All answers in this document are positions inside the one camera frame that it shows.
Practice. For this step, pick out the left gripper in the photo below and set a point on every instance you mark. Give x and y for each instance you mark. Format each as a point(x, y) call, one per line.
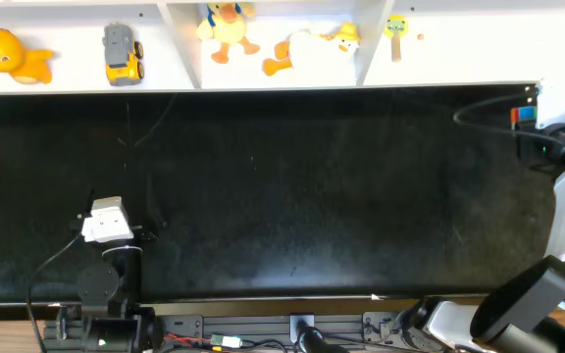
point(145, 234)

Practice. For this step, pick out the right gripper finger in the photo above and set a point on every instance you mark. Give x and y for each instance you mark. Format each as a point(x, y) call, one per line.
point(525, 142)

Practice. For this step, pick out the many-coloured puzzle cube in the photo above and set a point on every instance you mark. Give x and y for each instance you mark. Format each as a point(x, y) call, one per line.
point(525, 114)

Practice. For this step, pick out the grey and yellow toy truck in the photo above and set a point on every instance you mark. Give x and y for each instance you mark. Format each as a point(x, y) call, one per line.
point(121, 54)

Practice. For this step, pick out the yellow rubber duck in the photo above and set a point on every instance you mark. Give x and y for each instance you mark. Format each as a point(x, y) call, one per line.
point(5, 51)

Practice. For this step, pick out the yellow rattle drum toy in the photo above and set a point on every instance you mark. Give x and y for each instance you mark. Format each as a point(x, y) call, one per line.
point(395, 29)

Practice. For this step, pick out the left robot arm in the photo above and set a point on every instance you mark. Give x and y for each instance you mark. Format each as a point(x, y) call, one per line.
point(98, 284)

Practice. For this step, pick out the white shelf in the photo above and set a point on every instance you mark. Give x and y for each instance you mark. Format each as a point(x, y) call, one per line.
point(459, 54)

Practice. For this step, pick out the yellow plush duck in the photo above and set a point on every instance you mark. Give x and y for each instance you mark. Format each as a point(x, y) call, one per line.
point(228, 29)

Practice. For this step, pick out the white plush duck with hat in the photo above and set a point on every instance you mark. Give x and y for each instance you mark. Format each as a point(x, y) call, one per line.
point(312, 51)

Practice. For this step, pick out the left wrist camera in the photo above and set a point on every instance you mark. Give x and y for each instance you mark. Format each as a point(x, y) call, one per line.
point(108, 223)

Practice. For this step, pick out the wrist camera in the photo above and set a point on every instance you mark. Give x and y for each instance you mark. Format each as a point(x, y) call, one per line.
point(108, 223)
point(555, 105)

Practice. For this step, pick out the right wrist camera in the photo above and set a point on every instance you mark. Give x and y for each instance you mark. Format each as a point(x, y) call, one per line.
point(555, 105)

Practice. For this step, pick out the mounting rail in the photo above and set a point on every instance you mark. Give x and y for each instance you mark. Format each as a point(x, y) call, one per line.
point(263, 328)

